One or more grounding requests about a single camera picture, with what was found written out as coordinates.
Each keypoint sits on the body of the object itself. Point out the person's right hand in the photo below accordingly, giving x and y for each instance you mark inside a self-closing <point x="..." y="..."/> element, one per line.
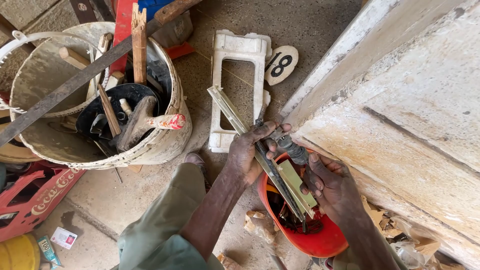
<point x="337" y="189"/>

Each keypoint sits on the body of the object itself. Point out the person's left hand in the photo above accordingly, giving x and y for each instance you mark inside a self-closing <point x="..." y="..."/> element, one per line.
<point x="243" y="153"/>

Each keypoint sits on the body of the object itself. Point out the pale green metal strip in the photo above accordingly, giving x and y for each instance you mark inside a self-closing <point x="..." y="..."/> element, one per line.
<point x="294" y="180"/>

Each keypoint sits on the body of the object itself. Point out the cream metal drawer slide rail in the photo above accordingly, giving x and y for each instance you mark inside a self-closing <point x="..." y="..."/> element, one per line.
<point x="228" y="108"/>

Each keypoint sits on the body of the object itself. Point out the person's brown shoe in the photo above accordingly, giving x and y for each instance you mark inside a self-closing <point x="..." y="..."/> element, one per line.
<point x="195" y="159"/>

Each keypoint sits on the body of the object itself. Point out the orange plastic helmet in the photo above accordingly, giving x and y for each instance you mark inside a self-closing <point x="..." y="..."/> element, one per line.
<point x="322" y="242"/>

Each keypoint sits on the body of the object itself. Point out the crumpled brown paper scrap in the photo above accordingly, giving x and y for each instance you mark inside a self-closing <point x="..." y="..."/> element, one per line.
<point x="258" y="225"/>

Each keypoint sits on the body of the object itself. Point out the large dirty white bucket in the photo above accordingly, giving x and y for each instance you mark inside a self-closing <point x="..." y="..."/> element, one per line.
<point x="165" y="138"/>

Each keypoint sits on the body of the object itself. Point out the heap of paper scraps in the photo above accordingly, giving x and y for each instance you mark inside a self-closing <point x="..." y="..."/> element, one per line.
<point x="408" y="243"/>

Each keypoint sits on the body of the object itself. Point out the round white numbered plaque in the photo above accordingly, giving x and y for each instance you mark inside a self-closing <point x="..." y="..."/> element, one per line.
<point x="282" y="64"/>

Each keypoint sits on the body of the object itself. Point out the person's green trousers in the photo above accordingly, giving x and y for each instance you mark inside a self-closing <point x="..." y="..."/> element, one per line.
<point x="161" y="228"/>

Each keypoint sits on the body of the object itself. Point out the whitewashed wooden board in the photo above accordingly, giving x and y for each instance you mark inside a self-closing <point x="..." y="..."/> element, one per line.
<point x="405" y="93"/>

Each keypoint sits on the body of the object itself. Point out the orange plastic shard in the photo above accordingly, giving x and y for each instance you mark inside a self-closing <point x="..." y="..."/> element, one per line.
<point x="180" y="50"/>

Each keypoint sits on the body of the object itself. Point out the short white tube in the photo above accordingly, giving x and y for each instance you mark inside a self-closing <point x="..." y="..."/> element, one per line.
<point x="125" y="107"/>

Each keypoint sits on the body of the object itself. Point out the black plastic bowl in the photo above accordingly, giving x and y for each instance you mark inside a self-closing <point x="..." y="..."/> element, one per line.
<point x="123" y="93"/>

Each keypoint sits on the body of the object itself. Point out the thin brown wooden stick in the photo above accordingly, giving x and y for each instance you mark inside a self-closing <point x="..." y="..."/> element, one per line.
<point x="109" y="112"/>

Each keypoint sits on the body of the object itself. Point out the grey plastic container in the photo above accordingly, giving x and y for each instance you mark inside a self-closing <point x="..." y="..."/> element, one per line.
<point x="176" y="30"/>

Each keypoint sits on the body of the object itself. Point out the broken wooden stick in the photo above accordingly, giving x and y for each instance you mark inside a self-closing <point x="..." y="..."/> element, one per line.
<point x="139" y="48"/>

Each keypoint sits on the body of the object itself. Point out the blue plastic object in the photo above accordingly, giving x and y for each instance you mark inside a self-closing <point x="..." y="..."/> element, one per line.
<point x="150" y="7"/>

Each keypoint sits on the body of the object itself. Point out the pale wooden slat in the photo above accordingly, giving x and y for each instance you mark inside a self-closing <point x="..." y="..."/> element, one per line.
<point x="102" y="47"/>

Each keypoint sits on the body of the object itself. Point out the long flat metal bar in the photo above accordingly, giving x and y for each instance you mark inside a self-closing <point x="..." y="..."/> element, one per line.
<point x="71" y="85"/>

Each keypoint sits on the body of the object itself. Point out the small white card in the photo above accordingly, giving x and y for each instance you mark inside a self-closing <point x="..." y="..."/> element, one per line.
<point x="63" y="237"/>

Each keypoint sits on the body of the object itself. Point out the red plastic bottle crate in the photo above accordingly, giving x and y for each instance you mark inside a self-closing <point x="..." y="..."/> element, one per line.
<point x="37" y="198"/>

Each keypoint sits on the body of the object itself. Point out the small dirty white bucket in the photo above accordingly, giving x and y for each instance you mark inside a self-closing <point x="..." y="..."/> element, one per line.
<point x="45" y="78"/>

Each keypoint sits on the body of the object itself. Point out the dark brown board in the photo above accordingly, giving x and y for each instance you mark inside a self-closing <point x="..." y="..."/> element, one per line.
<point x="83" y="10"/>

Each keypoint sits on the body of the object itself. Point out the green and white packet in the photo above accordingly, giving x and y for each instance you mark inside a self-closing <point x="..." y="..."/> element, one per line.
<point x="48" y="251"/>

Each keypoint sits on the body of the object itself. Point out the yellow plastic container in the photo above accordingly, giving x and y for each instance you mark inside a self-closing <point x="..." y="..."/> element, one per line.
<point x="18" y="253"/>

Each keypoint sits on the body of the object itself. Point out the white styrofoam frame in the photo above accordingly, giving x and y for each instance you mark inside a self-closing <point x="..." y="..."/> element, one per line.
<point x="240" y="50"/>

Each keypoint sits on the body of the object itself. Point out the red metal frame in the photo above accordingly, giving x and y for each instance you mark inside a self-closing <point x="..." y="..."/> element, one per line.
<point x="123" y="26"/>

